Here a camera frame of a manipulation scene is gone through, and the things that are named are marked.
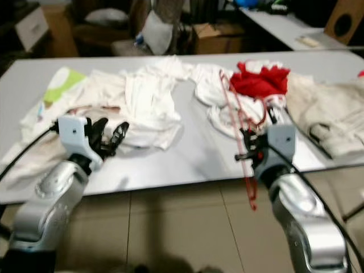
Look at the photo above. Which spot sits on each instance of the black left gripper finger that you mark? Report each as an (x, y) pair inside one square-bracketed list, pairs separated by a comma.
[(120, 135), (99, 128)]

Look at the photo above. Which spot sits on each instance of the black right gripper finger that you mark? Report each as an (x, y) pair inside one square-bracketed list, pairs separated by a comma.
[(245, 156), (249, 139)]

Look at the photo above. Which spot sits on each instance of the red clothes hanger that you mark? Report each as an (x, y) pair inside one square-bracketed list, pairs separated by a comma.
[(251, 196)]

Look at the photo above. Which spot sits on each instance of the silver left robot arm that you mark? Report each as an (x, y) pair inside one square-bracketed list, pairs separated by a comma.
[(51, 199)]

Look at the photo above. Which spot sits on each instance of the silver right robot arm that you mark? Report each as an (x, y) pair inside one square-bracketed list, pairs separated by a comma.
[(307, 216)]

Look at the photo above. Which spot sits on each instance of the cream garment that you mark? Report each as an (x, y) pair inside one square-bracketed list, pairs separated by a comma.
[(105, 91)]

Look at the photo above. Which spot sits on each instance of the white garment with green patch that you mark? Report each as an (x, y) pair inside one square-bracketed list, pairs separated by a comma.
[(65, 82)]

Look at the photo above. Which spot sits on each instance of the beige trousers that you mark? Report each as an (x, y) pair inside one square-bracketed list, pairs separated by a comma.
[(330, 108)]

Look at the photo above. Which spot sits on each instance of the dark armchair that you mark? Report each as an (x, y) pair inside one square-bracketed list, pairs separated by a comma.
[(91, 37)]

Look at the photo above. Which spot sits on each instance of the brown wooden cabinet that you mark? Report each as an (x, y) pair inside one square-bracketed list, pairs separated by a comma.
[(62, 34)]

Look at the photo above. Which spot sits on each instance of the brown cardboard box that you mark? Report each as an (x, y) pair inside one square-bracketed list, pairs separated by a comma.
[(216, 41)]

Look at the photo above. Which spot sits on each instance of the black table leg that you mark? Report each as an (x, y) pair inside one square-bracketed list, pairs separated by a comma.
[(354, 209)]

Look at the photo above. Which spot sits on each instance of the grey cushion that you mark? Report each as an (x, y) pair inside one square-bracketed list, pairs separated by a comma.
[(108, 17)]

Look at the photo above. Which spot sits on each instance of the white remote control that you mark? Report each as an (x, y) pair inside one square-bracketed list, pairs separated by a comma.
[(311, 41)]

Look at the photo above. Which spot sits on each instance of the white drawer unit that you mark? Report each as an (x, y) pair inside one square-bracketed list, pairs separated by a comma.
[(33, 28)]

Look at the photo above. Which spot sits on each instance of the blue round object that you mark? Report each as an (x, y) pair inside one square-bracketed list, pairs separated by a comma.
[(246, 3)]

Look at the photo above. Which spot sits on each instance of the brown wooden speaker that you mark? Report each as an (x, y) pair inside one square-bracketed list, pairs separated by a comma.
[(344, 23)]

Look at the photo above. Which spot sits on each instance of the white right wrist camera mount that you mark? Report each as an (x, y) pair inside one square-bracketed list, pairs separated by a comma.
[(281, 142)]

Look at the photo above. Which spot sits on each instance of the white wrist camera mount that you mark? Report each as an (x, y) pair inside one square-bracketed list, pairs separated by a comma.
[(281, 142), (74, 133)]

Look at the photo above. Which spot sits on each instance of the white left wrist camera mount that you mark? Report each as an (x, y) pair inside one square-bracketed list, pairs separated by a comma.
[(74, 133)]

